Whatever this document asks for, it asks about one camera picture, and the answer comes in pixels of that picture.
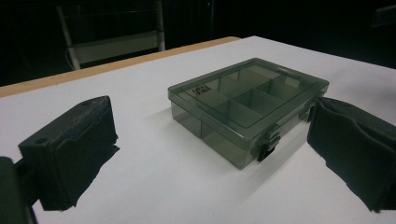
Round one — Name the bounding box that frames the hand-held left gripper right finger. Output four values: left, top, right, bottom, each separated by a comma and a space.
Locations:
306, 96, 396, 214

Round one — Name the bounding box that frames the metal stand frame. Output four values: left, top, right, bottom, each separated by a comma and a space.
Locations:
55, 0, 166, 71

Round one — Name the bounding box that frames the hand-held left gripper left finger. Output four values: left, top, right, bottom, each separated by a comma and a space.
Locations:
18, 95, 120, 212

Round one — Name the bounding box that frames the grey transparent compartment box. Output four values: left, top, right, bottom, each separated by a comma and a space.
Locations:
167, 57, 331, 171

